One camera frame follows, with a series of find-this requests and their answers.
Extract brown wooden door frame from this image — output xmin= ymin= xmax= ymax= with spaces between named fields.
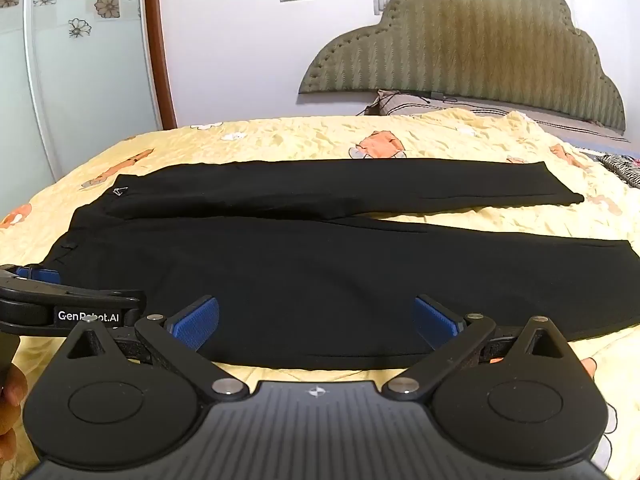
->
xmin=141 ymin=0 xmax=178 ymax=130

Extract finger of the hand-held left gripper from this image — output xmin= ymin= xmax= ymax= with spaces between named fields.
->
xmin=0 ymin=264 xmax=63 ymax=291

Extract grey patterned pillow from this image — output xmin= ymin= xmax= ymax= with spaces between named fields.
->
xmin=364 ymin=89 xmax=632 ymax=142

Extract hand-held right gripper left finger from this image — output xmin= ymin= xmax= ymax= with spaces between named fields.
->
xmin=65 ymin=296 xmax=248 ymax=403

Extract yellow carrot print blanket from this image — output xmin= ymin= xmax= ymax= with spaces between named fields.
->
xmin=0 ymin=109 xmax=640 ymax=480

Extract person's left hand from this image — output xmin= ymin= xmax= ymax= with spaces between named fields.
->
xmin=0 ymin=360 xmax=29 ymax=478

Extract black pants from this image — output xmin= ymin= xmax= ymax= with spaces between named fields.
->
xmin=42 ymin=157 xmax=640 ymax=372

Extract olive padded headboard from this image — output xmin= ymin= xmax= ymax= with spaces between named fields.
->
xmin=298 ymin=0 xmax=626 ymax=131

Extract flower pattern wardrobe door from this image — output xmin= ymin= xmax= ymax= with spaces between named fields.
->
xmin=0 ymin=0 xmax=166 ymax=188

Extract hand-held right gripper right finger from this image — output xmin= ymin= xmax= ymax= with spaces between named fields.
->
xmin=382 ymin=295 xmax=574 ymax=402

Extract zebra striped cloth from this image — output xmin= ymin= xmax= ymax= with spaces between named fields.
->
xmin=594 ymin=152 xmax=640 ymax=187

